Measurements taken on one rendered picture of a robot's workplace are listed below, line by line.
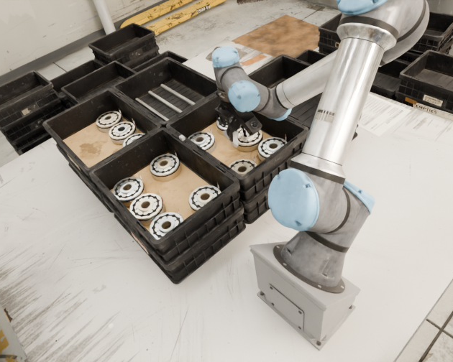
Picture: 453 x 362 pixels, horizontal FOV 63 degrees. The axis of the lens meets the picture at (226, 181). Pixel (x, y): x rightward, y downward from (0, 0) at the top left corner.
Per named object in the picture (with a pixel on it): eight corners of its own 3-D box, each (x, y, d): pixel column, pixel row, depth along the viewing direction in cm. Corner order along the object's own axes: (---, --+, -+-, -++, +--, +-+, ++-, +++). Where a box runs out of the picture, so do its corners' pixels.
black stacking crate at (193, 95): (231, 112, 148) (227, 87, 140) (172, 150, 136) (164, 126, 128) (174, 80, 171) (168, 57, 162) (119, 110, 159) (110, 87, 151)
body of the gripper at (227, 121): (233, 110, 126) (229, 82, 116) (250, 121, 122) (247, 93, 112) (216, 122, 124) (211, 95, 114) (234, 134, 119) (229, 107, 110)
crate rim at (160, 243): (242, 187, 106) (241, 181, 104) (158, 252, 95) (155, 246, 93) (165, 131, 129) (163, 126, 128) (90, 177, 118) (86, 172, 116)
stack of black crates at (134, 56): (149, 75, 312) (133, 22, 279) (171, 86, 295) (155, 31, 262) (109, 97, 296) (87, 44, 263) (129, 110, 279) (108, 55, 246)
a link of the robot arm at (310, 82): (437, 3, 82) (270, 98, 116) (418, -22, 75) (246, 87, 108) (451, 47, 79) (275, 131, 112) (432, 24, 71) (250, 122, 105)
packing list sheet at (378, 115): (413, 108, 151) (413, 108, 150) (382, 138, 142) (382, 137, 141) (344, 83, 169) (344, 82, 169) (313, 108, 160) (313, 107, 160)
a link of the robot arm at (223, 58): (216, 65, 97) (206, 49, 102) (222, 98, 106) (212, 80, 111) (244, 56, 98) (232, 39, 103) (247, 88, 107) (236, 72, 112)
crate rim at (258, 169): (310, 134, 118) (311, 128, 116) (243, 187, 106) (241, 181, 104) (229, 92, 141) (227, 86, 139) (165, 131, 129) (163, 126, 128)
